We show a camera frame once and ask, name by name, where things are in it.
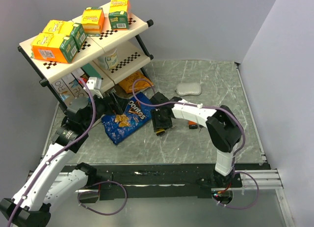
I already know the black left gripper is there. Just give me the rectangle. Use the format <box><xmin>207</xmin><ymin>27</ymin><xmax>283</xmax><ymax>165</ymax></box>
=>
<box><xmin>82</xmin><ymin>89</ymin><xmax>130</xmax><ymax>129</ymax></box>

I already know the yellow padlock with key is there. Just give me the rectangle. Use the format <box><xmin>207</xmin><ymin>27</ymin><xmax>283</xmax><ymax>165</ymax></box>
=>
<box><xmin>156</xmin><ymin>129</ymin><xmax>165</xmax><ymax>136</ymax></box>

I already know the orange padlock with keys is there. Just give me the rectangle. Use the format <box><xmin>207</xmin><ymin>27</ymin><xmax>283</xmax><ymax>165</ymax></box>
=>
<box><xmin>188</xmin><ymin>121</ymin><xmax>198</xmax><ymax>129</ymax></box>

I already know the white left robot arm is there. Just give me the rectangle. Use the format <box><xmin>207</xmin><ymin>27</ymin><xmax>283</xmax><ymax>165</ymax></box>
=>
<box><xmin>0</xmin><ymin>93</ymin><xmax>129</xmax><ymax>227</ymax></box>

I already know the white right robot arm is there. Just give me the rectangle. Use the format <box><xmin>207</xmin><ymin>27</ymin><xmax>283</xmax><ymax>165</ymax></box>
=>
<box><xmin>150</xmin><ymin>92</ymin><xmax>243</xmax><ymax>187</ymax></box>

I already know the blue Doritos chip bag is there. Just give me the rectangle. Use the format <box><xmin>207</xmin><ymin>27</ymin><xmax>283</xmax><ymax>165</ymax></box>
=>
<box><xmin>101</xmin><ymin>92</ymin><xmax>153</xmax><ymax>145</ymax></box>

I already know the yellow honey dijon chip bag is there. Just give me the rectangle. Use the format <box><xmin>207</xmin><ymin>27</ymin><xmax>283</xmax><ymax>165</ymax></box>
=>
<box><xmin>118</xmin><ymin>71</ymin><xmax>153</xmax><ymax>93</ymax></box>

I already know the grey silver sponge pad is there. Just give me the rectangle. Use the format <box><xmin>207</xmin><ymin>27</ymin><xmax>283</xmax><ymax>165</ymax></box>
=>
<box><xmin>175</xmin><ymin>83</ymin><xmax>202</xmax><ymax>96</ymax></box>

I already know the white paper cup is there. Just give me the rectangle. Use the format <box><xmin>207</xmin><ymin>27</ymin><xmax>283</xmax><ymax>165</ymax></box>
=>
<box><xmin>97</xmin><ymin>48</ymin><xmax>119</xmax><ymax>70</ymax></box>

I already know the teal box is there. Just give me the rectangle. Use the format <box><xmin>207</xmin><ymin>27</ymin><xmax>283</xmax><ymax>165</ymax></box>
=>
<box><xmin>81</xmin><ymin>63</ymin><xmax>103</xmax><ymax>79</ymax></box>

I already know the beige two-tier shelf rack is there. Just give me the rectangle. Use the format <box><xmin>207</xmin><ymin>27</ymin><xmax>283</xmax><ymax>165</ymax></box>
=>
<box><xmin>18</xmin><ymin>14</ymin><xmax>154</xmax><ymax>112</ymax></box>

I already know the middle white RO box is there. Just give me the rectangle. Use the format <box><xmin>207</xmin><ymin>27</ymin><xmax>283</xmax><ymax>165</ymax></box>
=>
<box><xmin>61</xmin><ymin>74</ymin><xmax>88</xmax><ymax>98</ymax></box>

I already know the white ro box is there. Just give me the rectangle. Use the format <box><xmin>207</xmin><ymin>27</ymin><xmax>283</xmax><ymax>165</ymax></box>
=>
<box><xmin>61</xmin><ymin>74</ymin><xmax>88</xmax><ymax>98</ymax></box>
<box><xmin>52</xmin><ymin>79</ymin><xmax>74</xmax><ymax>107</ymax></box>

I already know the left white RO box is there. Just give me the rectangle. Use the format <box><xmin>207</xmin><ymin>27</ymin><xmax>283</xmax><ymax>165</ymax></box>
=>
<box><xmin>52</xmin><ymin>79</ymin><xmax>74</xmax><ymax>107</ymax></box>

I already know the front orange sponge box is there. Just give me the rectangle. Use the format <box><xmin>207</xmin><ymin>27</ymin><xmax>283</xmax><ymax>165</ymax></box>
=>
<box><xmin>30</xmin><ymin>32</ymin><xmax>78</xmax><ymax>63</ymax></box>

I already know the green yellow sponge box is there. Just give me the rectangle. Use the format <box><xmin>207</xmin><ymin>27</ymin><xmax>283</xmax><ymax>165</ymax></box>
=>
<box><xmin>108</xmin><ymin>0</ymin><xmax>131</xmax><ymax>30</ymax></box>

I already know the orange yellow sponge pack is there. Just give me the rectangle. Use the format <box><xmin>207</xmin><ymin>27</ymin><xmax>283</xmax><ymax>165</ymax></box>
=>
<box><xmin>81</xmin><ymin>7</ymin><xmax>105</xmax><ymax>35</ymax></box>

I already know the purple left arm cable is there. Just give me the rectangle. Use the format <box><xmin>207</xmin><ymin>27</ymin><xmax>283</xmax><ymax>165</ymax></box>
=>
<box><xmin>6</xmin><ymin>77</ymin><xmax>128</xmax><ymax>227</ymax></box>

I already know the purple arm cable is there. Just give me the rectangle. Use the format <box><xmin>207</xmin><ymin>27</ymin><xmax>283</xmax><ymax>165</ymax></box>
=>
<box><xmin>131</xmin><ymin>78</ymin><xmax>260</xmax><ymax>210</ymax></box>
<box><xmin>6</xmin><ymin>77</ymin><xmax>128</xmax><ymax>227</ymax></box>

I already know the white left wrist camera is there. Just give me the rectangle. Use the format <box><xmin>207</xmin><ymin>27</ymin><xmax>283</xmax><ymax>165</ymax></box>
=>
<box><xmin>83</xmin><ymin>77</ymin><xmax>103</xmax><ymax>98</ymax></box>

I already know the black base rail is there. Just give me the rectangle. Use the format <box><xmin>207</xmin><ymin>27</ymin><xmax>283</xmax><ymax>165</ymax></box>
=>
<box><xmin>58</xmin><ymin>164</ymin><xmax>248</xmax><ymax>201</ymax></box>

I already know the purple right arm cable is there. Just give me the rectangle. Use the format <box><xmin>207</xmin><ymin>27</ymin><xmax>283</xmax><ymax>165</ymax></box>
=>
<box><xmin>131</xmin><ymin>78</ymin><xmax>260</xmax><ymax>210</ymax></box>

